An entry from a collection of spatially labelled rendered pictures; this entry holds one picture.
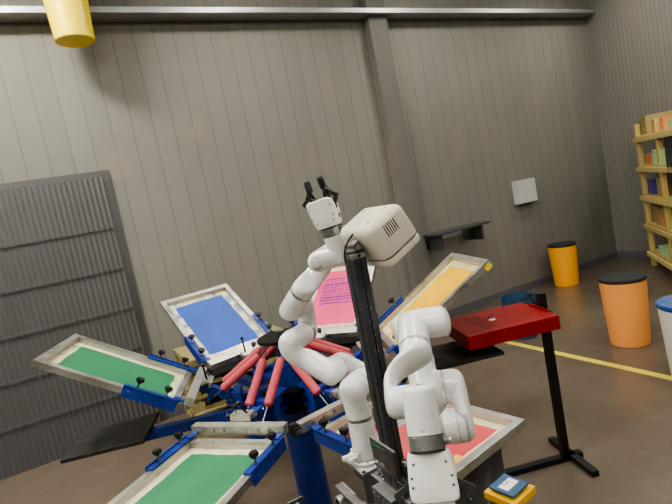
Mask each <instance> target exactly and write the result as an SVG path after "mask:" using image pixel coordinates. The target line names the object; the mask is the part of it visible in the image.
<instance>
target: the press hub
mask: <svg viewBox="0 0 672 504"><path fill-rule="evenodd" d="M291 328H293V327H291ZM291 328H284V329H279V330H276V331H272V332H269V333H267V334H264V335H262V336H261V337H259V338H258V339H257V344H258V345H259V346H276V349H277V353H278V357H281V353H280V350H279V346H278V341H279V338H280V337H281V335H282V334H283V333H284V332H286V331H287V330H289V329H291ZM284 360H285V359H284ZM302 381H303V380H302V379H301V378H300V377H299V375H298V374H297V373H296V372H295V370H294V369H293V368H292V366H291V365H290V364H289V363H288V362H287V361H286V360H285V362H284V366H283V369H282V373H281V376H280V380H279V384H278V387H277V389H278V388H279V387H288V388H286V389H285V390H284V391H283V392H282V393H281V395H280V396H281V398H282V397H288V398H287V399H286V400H285V401H291V403H292V404H291V405H290V406H289V407H288V408H287V409H286V410H285V411H284V414H285V415H287V416H286V417H285V418H284V419H283V422H288V426H289V424H290V423H292V422H296V421H298V420H300V419H302V418H304V417H306V416H308V415H310V414H311V413H308V412H306V411H305V410H307V409H308V406H307V405H304V404H302V403H299V402H298V400H300V399H302V398H304V396H302V395H299V394H300V393H303V392H305V390H304V388H301V387H298V386H295V385H296V384H298V383H300V382H302ZM267 390H268V388H266V389H262V390H260V393H261V394H262V395H263V396H265V397H266V394H267ZM286 438H287V442H288V447H289V452H290V456H291V461H292V466H293V470H294V475H295V480H296V484H297V489H298V493H299V497H300V496H303V498H305V500H306V504H332V499H331V495H330V490H329V485H328V480H327V475H326V470H325V466H324V461H323V456H322V451H321V446H320V444H319V443H317V442H315V438H314V433H313V429H311V430H309V431H307V432H305V433H303V434H302V433H301V435H300V436H299V437H298V438H296V439H295V438H294V439H293V437H291V434H289V432H288V433H287V434H286Z"/></svg>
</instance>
